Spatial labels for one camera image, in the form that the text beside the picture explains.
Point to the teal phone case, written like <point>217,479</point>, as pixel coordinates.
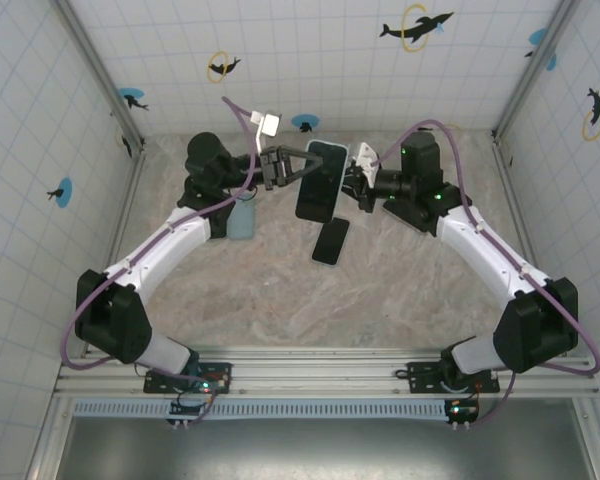
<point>242,222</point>

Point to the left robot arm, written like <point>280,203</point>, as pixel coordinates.
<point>115,320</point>

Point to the shark blue circle sticker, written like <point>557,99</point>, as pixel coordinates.
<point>130,94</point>

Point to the blue patch sticker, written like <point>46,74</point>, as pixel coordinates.
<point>537,36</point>

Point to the small circuit board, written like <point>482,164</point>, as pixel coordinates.
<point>462,411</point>
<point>185,410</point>

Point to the grey metal sheet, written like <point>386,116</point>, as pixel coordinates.
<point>330,450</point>

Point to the aluminium side rail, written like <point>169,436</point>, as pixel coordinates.
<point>126,200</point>
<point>515,200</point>

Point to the aluminium corner post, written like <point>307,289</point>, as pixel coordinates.
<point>103,70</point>
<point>535,67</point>

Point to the aluminium rail beam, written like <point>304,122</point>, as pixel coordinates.
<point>320,372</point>

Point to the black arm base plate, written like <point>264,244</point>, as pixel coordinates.
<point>420,380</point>
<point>155,382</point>

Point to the aluminium frame upright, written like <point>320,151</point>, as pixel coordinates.
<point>50,440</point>
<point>590,440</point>

